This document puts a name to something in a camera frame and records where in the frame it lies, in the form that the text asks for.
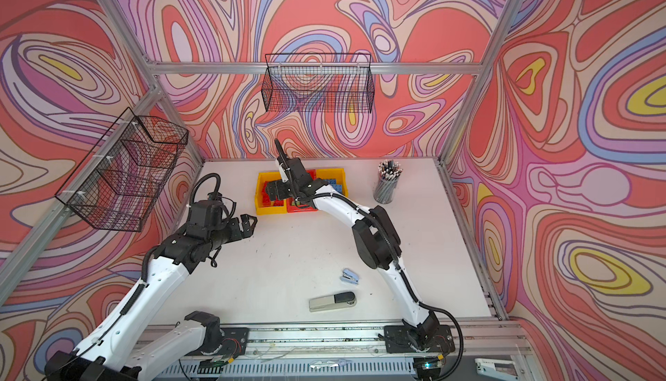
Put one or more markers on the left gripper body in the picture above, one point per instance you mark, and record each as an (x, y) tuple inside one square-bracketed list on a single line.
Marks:
[(228, 232)]

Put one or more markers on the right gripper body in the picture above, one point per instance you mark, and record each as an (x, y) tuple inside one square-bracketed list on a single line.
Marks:
[(284, 189)]

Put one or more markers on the blue lego L cluster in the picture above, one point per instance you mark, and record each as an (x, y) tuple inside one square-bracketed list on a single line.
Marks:
[(338, 188)]

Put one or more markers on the red lego brick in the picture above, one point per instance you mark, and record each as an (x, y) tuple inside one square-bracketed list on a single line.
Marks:
[(271, 194)]

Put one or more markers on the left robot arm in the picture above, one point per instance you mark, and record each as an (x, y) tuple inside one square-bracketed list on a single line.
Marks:
[(106, 354)]

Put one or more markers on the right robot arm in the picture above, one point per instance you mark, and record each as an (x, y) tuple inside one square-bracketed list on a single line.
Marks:
[(378, 245)]

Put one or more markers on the red middle bin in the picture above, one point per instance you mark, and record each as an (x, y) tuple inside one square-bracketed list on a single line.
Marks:
[(294, 207)]

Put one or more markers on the right yellow bin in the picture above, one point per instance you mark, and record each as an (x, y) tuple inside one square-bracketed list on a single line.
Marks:
[(333, 176)]

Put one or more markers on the yellow bin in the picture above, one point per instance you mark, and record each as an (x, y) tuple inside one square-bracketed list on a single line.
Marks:
[(260, 210), (333, 176)]

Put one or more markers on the left yellow bin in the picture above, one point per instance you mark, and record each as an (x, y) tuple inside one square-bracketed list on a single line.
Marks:
[(260, 210)]

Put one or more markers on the pencil cup holder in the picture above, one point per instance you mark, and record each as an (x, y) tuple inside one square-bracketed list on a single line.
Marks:
[(389, 173)]

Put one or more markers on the grey black stapler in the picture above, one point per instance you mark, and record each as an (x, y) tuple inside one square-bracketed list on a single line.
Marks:
[(332, 302)]

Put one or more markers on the white calculator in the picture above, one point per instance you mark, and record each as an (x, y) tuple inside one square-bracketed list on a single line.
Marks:
[(146, 371)]

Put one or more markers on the white device bottom right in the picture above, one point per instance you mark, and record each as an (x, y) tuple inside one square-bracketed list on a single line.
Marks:
[(497, 369)]

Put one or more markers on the left wire basket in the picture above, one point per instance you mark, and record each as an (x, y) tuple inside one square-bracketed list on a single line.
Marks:
[(129, 169)]

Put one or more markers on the wire basket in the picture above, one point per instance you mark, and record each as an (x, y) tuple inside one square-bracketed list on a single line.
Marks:
[(129, 169), (314, 82)]

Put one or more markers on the back wire basket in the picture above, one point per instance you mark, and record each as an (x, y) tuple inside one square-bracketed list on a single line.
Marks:
[(314, 82)]

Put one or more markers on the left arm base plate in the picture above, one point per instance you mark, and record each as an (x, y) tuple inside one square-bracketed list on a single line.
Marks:
[(234, 342)]

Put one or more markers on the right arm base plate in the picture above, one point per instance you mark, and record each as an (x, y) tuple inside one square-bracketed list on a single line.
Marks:
[(401, 339)]

